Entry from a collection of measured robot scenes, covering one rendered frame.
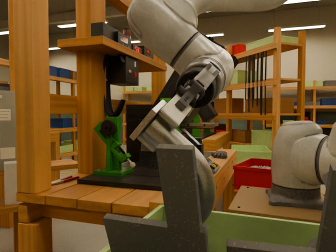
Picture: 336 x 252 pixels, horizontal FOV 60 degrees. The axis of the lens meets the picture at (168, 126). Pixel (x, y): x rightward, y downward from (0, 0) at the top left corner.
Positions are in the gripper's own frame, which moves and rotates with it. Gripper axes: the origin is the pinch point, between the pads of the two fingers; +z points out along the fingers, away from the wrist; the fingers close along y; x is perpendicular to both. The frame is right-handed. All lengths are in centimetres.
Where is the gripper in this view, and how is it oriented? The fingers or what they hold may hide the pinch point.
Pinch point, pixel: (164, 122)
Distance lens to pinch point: 40.4
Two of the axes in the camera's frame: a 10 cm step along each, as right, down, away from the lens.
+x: 7.5, 6.7, 0.2
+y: 5.8, -6.4, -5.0
